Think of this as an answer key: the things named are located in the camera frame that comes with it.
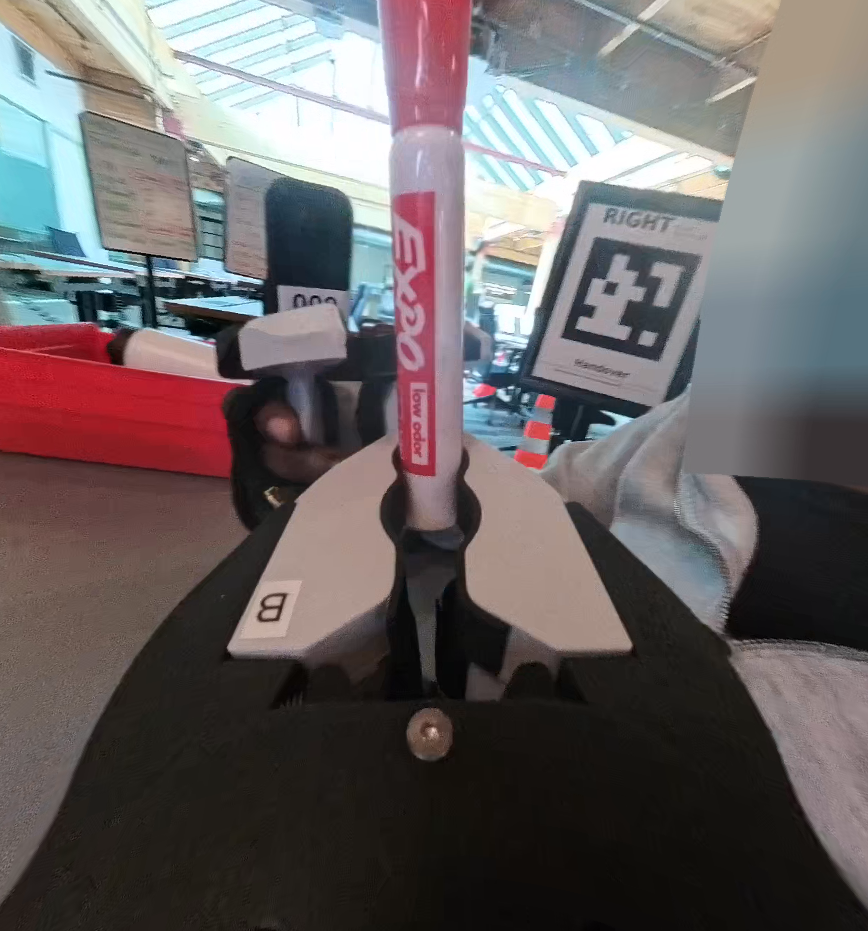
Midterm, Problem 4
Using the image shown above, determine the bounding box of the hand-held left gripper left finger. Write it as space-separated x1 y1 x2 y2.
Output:
226 435 424 703

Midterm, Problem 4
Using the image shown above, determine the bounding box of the person's right hand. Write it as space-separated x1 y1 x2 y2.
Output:
253 403 349 477

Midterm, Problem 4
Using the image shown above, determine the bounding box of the small background table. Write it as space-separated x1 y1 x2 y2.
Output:
161 294 268 326

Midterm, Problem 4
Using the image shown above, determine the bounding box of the long background work table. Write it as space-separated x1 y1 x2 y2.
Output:
0 255 147 328

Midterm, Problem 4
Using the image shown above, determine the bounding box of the red whiteboard marker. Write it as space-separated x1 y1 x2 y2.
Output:
377 0 471 528

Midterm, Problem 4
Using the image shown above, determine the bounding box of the black office chair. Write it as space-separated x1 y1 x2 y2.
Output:
470 305 533 430

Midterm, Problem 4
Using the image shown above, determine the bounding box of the white marker with black cap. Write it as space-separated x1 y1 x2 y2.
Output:
107 327 220 379

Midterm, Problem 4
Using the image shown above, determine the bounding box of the orange traffic cone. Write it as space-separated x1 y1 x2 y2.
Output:
514 394 557 470

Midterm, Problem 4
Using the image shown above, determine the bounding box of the narrow signboard on stand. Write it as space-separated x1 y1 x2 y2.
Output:
223 156 269 281

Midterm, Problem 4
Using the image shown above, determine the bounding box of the large signboard on stand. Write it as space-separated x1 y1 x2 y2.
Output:
78 111 201 328

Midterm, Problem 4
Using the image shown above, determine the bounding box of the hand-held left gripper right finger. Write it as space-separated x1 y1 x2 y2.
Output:
440 438 633 703

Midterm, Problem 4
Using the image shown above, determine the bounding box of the red plastic bin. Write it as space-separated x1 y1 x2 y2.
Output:
0 322 254 480

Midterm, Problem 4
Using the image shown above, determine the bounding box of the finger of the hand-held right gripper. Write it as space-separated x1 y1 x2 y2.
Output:
463 320 494 373
216 304 349 443

